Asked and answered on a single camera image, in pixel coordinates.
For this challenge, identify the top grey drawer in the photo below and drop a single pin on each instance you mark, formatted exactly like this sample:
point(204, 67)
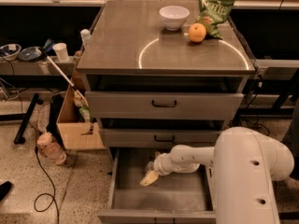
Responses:
point(163, 105)

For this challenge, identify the white bottle beside cabinet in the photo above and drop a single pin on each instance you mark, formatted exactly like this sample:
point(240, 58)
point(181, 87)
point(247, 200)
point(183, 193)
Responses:
point(85, 37)

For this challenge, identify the white bowl on shelf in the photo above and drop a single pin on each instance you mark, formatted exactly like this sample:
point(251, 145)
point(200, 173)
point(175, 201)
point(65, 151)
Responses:
point(10, 52)

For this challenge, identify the grey metal drawer cabinet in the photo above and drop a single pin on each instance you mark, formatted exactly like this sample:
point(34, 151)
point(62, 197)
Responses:
point(131, 50)

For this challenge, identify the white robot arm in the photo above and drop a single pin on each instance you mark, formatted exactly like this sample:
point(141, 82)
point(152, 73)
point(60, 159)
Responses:
point(246, 164)

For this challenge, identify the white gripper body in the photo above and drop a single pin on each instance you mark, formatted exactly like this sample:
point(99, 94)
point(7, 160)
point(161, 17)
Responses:
point(161, 165)

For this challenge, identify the black stand leg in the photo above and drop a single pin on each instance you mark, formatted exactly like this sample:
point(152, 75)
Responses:
point(19, 139)

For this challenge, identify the blue plate on shelf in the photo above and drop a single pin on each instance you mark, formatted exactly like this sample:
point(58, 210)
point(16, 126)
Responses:
point(31, 54)

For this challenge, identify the white stick with black handle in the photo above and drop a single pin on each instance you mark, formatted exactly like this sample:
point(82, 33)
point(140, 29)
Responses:
point(73, 86)

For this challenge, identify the clear plastic water bottle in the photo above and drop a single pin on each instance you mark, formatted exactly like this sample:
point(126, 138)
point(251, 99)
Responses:
point(151, 166)

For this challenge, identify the white paper cup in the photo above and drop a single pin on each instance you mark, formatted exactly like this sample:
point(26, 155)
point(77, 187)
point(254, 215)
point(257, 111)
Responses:
point(61, 52)

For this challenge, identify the open bottom grey drawer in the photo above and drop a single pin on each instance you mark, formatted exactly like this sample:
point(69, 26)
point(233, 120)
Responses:
point(172, 199)

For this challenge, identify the cardboard box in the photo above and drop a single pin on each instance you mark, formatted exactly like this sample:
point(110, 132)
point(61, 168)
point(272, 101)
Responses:
point(75, 132)

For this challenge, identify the orange fruit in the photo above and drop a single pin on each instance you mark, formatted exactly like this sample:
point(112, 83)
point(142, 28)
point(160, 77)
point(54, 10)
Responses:
point(197, 32)

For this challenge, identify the middle grey drawer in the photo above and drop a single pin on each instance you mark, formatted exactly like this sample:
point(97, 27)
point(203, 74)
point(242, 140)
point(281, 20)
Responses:
point(156, 138)

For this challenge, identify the white ceramic bowl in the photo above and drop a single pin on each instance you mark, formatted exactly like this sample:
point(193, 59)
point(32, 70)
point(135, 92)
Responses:
point(173, 17)

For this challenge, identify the green chip bag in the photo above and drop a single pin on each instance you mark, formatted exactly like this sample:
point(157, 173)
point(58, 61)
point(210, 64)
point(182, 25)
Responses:
point(212, 13)

